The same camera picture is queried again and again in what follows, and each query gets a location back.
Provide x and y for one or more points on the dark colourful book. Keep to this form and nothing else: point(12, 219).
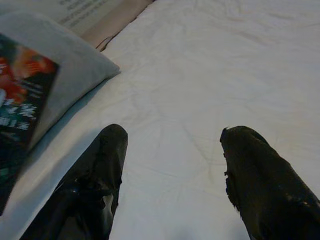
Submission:
point(22, 105)

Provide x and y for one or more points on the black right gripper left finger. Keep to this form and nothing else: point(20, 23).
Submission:
point(95, 175)

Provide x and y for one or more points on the white black floral sheet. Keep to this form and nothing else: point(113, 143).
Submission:
point(100, 17)

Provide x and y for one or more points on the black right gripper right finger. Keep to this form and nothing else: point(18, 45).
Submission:
point(262, 180)

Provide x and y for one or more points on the white quilted mattress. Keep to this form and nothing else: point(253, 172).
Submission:
point(200, 75)

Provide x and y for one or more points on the grey plush pillow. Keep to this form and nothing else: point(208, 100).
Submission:
point(75, 60)

